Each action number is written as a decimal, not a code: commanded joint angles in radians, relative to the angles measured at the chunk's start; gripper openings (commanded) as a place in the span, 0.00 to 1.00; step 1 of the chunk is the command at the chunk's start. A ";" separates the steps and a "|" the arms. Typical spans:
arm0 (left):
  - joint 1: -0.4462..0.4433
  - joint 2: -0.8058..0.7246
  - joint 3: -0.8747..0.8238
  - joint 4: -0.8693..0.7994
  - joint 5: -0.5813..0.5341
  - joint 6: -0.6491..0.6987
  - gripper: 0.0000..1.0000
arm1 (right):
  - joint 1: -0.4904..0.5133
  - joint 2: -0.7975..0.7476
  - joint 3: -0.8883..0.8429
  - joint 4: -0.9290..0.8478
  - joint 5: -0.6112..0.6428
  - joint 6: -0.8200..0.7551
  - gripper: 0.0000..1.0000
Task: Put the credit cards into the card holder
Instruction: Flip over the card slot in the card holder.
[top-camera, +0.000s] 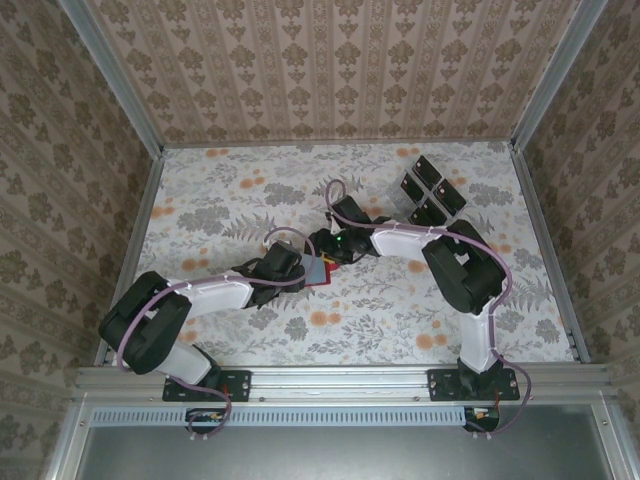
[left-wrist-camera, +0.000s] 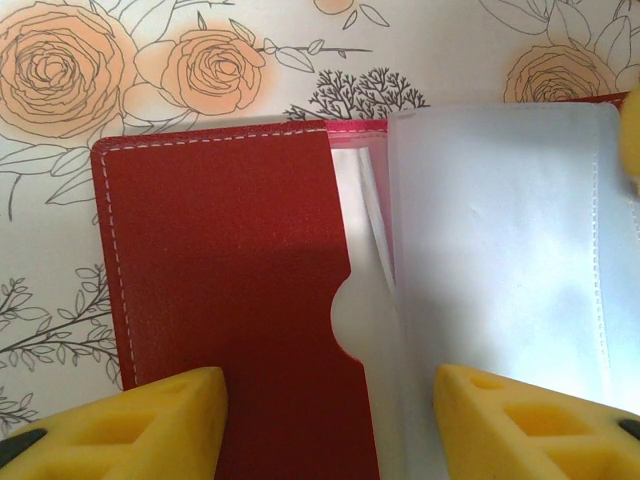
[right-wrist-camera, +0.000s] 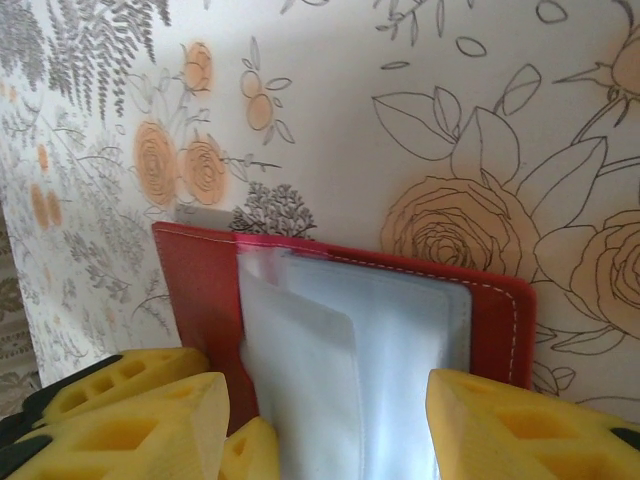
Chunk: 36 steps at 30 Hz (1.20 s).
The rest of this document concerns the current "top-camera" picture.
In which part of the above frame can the red leather card holder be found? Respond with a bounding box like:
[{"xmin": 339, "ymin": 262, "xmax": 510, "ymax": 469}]
[{"xmin": 299, "ymin": 252, "xmax": 342, "ymax": 287}]

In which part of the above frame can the clear acrylic card stand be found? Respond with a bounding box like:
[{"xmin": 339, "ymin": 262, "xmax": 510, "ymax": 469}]
[{"xmin": 388, "ymin": 153, "xmax": 470, "ymax": 234}]

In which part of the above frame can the black credit card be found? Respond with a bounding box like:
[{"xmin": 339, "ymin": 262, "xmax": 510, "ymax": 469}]
[
  {"xmin": 432, "ymin": 178, "xmax": 468, "ymax": 211},
  {"xmin": 412, "ymin": 155, "xmax": 444, "ymax": 184},
  {"xmin": 401, "ymin": 171, "xmax": 426, "ymax": 201},
  {"xmin": 408, "ymin": 198, "xmax": 451, "ymax": 229}
]

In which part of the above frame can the grey metal sheet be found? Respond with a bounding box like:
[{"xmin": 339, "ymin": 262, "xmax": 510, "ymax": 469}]
[{"xmin": 74, "ymin": 424, "xmax": 609, "ymax": 480}]

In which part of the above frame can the aluminium mounting rail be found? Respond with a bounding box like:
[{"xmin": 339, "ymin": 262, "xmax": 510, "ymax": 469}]
[{"xmin": 74, "ymin": 364, "xmax": 614, "ymax": 401}]

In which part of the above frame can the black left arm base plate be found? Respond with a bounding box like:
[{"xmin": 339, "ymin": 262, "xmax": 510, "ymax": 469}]
[{"xmin": 162, "ymin": 368, "xmax": 251, "ymax": 403}]

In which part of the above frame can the white slotted cable duct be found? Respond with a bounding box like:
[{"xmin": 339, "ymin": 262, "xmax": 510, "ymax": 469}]
[{"xmin": 92, "ymin": 405, "xmax": 474, "ymax": 427}]

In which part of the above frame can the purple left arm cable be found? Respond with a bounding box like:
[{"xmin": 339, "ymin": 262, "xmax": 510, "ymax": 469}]
[{"xmin": 117, "ymin": 227, "xmax": 317, "ymax": 441}]

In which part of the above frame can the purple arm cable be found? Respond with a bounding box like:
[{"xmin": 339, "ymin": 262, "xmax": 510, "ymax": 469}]
[
  {"xmin": 117, "ymin": 227, "xmax": 317, "ymax": 441},
  {"xmin": 323, "ymin": 178, "xmax": 537, "ymax": 441}
]

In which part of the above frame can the aluminium side rail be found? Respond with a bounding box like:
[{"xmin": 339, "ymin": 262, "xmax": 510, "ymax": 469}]
[
  {"xmin": 509, "ymin": 144, "xmax": 591, "ymax": 364},
  {"xmin": 94, "ymin": 147, "xmax": 166, "ymax": 366}
]

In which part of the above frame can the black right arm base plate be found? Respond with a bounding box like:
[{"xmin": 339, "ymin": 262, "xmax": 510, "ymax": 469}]
[{"xmin": 428, "ymin": 368, "xmax": 521, "ymax": 403}]

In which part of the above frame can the black cable connector box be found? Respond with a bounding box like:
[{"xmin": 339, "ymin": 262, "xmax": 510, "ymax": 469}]
[
  {"xmin": 462, "ymin": 405, "xmax": 501, "ymax": 432},
  {"xmin": 184, "ymin": 407, "xmax": 226, "ymax": 434}
]

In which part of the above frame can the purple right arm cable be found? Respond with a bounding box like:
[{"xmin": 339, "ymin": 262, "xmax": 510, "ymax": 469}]
[{"xmin": 323, "ymin": 178, "xmax": 537, "ymax": 441}]

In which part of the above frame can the aluminium frame post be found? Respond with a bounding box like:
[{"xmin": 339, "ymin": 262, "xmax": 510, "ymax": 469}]
[
  {"xmin": 509, "ymin": 0, "xmax": 601, "ymax": 151},
  {"xmin": 59, "ymin": 0, "xmax": 166, "ymax": 154}
]

